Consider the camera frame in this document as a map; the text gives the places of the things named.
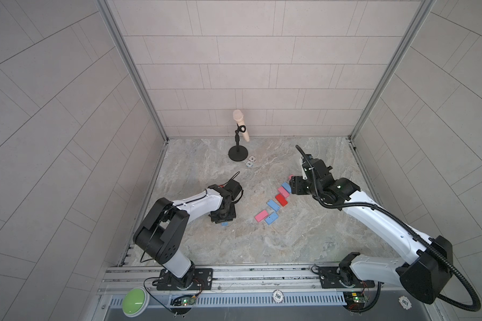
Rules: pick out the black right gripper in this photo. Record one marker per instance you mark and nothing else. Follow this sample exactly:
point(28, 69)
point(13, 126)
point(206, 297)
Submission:
point(298, 185)

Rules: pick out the red block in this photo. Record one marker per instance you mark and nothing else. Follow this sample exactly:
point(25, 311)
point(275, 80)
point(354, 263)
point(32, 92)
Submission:
point(281, 200)

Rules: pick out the right circuit board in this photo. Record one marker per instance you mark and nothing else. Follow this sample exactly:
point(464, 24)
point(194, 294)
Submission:
point(354, 300)

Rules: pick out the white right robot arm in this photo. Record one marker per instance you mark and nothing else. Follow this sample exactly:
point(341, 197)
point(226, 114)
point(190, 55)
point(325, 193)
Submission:
point(425, 264)

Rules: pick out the poker chip on rail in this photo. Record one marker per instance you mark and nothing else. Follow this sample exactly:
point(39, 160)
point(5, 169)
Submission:
point(278, 297)

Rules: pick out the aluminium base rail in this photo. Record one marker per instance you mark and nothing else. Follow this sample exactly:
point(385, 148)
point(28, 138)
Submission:
point(233, 286)

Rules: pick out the poker chip right corner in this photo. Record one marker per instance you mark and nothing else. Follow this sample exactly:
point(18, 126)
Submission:
point(405, 302)

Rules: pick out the beige wooden microphone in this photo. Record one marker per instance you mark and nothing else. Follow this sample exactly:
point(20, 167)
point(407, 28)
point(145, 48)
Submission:
point(238, 117)

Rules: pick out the green round button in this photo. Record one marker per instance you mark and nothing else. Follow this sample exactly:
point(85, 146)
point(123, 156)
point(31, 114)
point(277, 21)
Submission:
point(135, 302)

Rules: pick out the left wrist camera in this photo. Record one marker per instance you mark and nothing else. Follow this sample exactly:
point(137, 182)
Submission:
point(234, 188)

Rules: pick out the black microphone stand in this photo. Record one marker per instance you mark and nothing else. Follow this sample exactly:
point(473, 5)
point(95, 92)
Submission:
point(238, 152)

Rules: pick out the pink block lower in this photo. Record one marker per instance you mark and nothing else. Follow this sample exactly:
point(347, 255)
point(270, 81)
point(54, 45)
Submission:
point(261, 216)

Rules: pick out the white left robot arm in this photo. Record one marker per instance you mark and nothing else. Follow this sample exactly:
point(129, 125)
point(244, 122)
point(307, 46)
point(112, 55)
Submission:
point(161, 232)

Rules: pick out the left circuit board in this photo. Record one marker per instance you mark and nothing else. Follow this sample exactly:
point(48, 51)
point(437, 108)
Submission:
point(184, 301)

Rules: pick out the circuit board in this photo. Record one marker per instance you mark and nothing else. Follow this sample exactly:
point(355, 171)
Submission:
point(354, 300)
point(184, 301)

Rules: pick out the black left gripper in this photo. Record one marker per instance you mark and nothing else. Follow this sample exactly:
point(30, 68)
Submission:
point(223, 217)

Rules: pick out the pink block upper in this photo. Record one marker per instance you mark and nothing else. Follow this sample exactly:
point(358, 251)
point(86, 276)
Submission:
point(283, 192)

